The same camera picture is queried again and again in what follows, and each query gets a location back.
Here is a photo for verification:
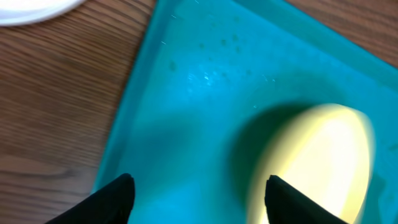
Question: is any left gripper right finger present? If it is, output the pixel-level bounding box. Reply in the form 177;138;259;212
264;175;347;224

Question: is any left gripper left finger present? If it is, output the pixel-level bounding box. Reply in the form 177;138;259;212
46;173;135;224

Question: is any yellow plate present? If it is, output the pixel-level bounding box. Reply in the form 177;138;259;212
246;104;374;223

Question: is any white plate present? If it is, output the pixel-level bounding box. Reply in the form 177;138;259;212
1;0;85;27

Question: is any teal plastic tray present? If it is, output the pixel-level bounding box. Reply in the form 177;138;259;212
95;1;397;223

